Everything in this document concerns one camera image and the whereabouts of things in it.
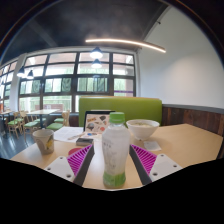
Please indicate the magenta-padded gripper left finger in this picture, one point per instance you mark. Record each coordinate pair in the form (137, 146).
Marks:
(78, 160)

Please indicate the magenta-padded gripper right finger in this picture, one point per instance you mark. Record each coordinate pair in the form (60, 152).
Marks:
(146, 160)

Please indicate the green-capped clear drink bottle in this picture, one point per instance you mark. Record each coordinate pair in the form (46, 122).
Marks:
(115, 150)

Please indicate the flat round red coaster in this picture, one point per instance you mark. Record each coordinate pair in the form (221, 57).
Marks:
(74, 151)

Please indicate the white paper packet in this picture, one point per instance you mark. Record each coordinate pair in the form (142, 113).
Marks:
(152, 145)

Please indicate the small dark flat device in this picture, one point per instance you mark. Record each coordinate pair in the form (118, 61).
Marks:
(84, 141)

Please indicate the colourful printed leaflet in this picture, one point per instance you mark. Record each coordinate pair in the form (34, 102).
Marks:
(92, 135)

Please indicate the white paper sheet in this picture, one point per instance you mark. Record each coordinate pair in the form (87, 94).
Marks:
(66, 133)

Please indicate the white ceramic bowl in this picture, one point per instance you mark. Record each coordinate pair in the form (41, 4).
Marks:
(142, 130)

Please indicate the printed paper cup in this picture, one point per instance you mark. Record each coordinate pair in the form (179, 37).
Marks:
(43, 141)

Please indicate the green upholstered bench backrest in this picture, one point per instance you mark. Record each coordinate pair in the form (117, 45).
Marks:
(140, 108)

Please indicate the group of green-seated wooden chairs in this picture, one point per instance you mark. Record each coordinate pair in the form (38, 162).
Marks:
(31, 124)

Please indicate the light wooden dining table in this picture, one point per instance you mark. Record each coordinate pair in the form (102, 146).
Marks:
(42, 112)

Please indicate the group of pendant lamps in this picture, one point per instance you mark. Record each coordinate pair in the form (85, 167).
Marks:
(96, 54)

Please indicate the long curved ceiling light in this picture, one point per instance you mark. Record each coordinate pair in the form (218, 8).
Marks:
(126, 42)

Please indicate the black-framed window wall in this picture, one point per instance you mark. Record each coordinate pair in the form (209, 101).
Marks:
(60, 85)

